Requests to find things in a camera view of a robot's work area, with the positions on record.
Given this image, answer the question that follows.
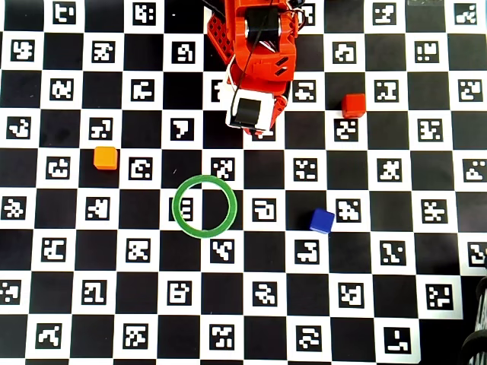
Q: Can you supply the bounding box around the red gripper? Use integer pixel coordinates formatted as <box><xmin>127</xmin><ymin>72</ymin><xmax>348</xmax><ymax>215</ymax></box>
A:
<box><xmin>243</xmin><ymin>94</ymin><xmax>287</xmax><ymax>138</ymax></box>

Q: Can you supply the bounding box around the red cube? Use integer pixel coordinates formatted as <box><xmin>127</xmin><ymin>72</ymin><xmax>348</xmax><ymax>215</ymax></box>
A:
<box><xmin>341</xmin><ymin>93</ymin><xmax>367</xmax><ymax>118</ymax></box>

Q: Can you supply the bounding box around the blue cube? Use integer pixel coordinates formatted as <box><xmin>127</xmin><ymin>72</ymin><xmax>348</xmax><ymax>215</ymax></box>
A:
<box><xmin>309</xmin><ymin>208</ymin><xmax>336</xmax><ymax>234</ymax></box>

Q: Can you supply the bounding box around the orange cube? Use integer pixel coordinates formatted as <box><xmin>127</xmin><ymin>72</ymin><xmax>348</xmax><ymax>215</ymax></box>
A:
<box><xmin>93</xmin><ymin>146</ymin><xmax>119</xmax><ymax>171</ymax></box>

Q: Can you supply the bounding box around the checkerboard marker mat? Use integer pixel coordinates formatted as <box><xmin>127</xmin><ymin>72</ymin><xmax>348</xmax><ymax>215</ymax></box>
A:
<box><xmin>0</xmin><ymin>0</ymin><xmax>487</xmax><ymax>361</ymax></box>

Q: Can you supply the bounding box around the black stand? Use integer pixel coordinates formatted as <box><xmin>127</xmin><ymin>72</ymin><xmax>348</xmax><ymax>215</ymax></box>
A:
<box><xmin>461</xmin><ymin>275</ymin><xmax>487</xmax><ymax>365</ymax></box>

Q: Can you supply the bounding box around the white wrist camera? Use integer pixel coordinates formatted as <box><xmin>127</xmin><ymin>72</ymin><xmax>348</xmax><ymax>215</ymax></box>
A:
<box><xmin>224</xmin><ymin>87</ymin><xmax>275</xmax><ymax>132</ymax></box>

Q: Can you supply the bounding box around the green ring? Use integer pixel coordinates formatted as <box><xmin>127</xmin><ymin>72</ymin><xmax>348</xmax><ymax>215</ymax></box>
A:
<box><xmin>171</xmin><ymin>174</ymin><xmax>238</xmax><ymax>240</ymax></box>

